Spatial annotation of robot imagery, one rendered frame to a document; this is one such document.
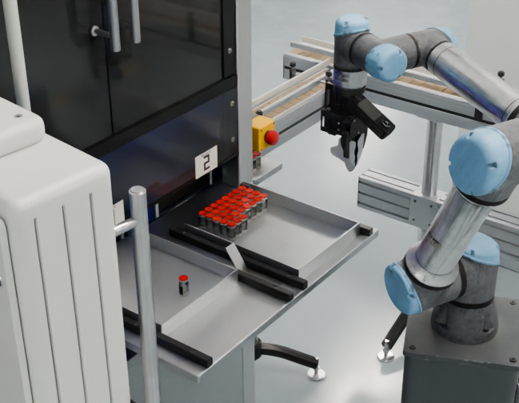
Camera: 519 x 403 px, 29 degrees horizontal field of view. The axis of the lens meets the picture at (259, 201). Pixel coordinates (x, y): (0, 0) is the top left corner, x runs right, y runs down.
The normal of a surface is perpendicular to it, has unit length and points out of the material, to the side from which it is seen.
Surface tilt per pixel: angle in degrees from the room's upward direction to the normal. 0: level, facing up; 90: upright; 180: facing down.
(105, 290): 90
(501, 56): 90
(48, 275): 90
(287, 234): 0
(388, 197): 90
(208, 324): 0
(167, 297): 0
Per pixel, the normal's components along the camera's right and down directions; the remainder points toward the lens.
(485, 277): 0.48, 0.44
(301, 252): 0.00, -0.87
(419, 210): -0.60, 0.40
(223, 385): 0.80, 0.29
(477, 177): -0.85, 0.15
